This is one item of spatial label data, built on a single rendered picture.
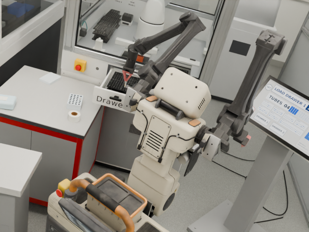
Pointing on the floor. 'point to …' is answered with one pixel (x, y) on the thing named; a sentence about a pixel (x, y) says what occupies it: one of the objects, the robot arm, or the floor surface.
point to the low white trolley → (51, 128)
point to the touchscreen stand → (248, 194)
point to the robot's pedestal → (15, 186)
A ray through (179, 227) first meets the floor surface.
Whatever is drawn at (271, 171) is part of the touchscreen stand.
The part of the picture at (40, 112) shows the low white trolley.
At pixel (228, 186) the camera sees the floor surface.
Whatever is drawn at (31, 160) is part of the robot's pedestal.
